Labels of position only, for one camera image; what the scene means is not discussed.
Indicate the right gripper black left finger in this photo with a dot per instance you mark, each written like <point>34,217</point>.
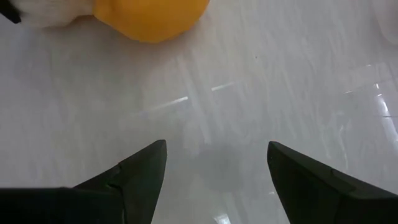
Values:
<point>124,193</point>

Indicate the orange lemon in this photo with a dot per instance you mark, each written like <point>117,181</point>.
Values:
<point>149,18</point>

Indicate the white garlic bulb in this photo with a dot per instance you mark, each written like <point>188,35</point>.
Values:
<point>53,12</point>

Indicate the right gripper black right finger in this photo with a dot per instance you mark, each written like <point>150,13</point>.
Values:
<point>317,196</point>

